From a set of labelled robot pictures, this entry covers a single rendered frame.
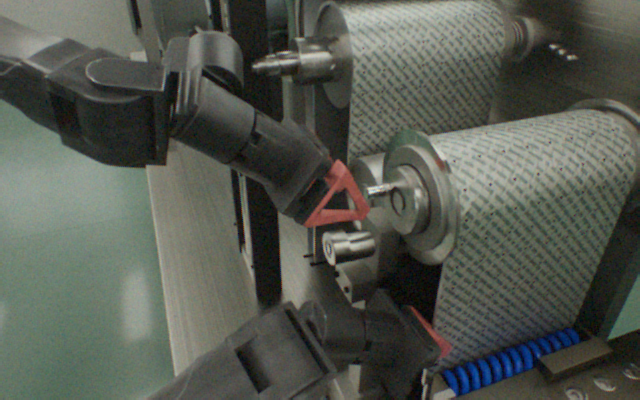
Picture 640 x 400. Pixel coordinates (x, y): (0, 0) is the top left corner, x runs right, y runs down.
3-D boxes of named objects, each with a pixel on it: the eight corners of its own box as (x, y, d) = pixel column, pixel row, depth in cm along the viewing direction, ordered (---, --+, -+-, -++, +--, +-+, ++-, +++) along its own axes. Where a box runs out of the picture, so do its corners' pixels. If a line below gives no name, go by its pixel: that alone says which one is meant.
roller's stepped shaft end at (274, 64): (250, 75, 63) (248, 52, 62) (291, 71, 65) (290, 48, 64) (256, 82, 61) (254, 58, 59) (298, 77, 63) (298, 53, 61)
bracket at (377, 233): (329, 381, 70) (332, 215, 54) (367, 368, 72) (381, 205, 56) (342, 409, 67) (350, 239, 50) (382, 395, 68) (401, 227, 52)
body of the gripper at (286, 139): (296, 222, 41) (227, 191, 37) (264, 171, 49) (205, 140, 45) (338, 166, 40) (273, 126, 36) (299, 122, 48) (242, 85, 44)
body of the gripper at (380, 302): (407, 401, 48) (352, 399, 44) (363, 329, 56) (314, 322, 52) (441, 355, 46) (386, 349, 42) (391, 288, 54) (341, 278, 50)
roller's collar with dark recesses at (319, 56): (288, 79, 67) (286, 33, 64) (326, 74, 69) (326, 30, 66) (302, 92, 62) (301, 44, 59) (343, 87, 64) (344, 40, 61)
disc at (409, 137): (374, 206, 59) (392, 104, 50) (378, 206, 59) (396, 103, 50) (436, 294, 49) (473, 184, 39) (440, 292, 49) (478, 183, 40)
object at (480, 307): (421, 382, 57) (442, 268, 48) (567, 330, 65) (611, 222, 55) (423, 385, 57) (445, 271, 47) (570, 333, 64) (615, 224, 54)
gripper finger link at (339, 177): (355, 252, 46) (284, 219, 41) (328, 214, 52) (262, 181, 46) (397, 200, 45) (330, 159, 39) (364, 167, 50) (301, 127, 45)
